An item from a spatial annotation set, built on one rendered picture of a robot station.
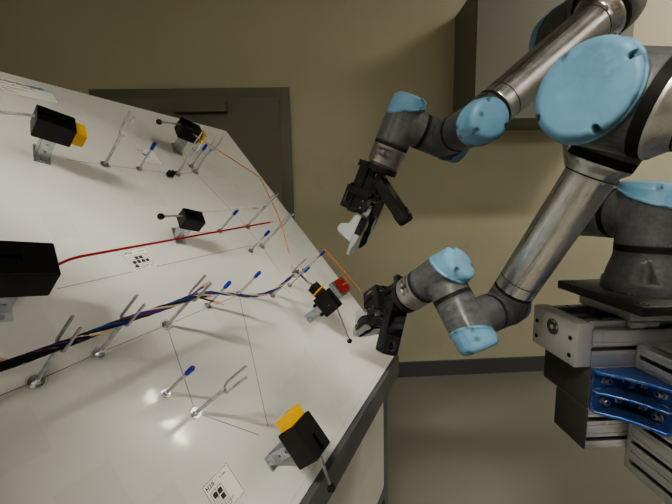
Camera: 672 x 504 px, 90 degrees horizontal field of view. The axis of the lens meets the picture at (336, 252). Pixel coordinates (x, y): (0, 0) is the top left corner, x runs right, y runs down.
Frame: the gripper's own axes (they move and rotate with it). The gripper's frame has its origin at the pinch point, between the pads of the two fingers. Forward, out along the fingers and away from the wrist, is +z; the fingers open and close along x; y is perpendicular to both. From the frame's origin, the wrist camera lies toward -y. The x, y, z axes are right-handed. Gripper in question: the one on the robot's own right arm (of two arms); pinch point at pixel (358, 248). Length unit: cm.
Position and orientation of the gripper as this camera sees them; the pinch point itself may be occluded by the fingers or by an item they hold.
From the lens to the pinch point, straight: 81.6
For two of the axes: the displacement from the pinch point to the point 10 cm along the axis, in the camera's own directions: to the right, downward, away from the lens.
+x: -3.8, 1.9, -9.1
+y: -8.6, -4.4, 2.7
